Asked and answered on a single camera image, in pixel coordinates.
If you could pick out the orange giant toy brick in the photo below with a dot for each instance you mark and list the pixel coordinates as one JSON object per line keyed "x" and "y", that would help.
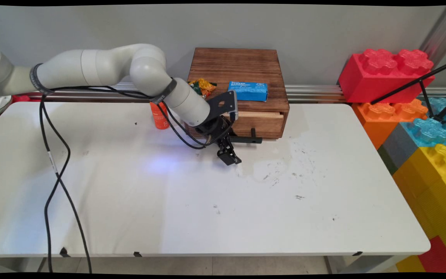
{"x": 378, "y": 120}

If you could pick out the green orange snack packet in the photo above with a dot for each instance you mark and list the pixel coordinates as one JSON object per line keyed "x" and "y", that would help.
{"x": 204, "y": 87}

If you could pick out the red giant toy brick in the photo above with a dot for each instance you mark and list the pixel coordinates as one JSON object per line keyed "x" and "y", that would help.
{"x": 378, "y": 77}

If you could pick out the small red toy brick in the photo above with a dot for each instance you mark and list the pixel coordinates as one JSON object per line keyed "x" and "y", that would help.
{"x": 439, "y": 257}

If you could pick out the orange plastic bottle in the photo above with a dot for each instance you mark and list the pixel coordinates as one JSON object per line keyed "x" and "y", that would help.
{"x": 161, "y": 120}

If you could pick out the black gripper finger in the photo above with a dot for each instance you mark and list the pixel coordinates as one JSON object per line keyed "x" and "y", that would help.
{"x": 230, "y": 158}
{"x": 234, "y": 137}

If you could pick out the black tripod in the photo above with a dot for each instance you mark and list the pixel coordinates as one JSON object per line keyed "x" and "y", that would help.
{"x": 424, "y": 83}

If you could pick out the grey giant toy brick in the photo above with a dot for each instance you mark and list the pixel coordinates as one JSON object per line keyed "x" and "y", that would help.
{"x": 397, "y": 149}

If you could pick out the aluminium corner post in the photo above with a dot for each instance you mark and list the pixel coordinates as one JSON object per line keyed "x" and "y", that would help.
{"x": 441, "y": 31}

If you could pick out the brown wooden drawer cabinet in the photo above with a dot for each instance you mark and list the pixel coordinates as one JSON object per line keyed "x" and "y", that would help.
{"x": 238, "y": 66}

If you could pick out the blue giant toy brick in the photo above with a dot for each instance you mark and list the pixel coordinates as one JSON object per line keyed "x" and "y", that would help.
{"x": 428, "y": 130}

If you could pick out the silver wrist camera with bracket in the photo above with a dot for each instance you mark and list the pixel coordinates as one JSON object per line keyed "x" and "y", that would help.
{"x": 223, "y": 104}

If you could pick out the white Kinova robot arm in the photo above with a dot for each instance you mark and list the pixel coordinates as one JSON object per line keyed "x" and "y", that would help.
{"x": 145, "y": 69}

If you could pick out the blue tissue pack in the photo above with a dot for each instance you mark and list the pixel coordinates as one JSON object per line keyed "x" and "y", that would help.
{"x": 247, "y": 92}

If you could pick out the yellow giant toy brick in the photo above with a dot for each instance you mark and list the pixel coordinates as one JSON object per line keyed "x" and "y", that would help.
{"x": 432, "y": 186}

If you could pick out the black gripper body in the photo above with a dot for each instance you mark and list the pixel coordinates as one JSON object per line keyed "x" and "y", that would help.
{"x": 216, "y": 130}

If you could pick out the aluminium wall rail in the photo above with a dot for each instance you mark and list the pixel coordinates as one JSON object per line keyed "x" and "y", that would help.
{"x": 312, "y": 93}

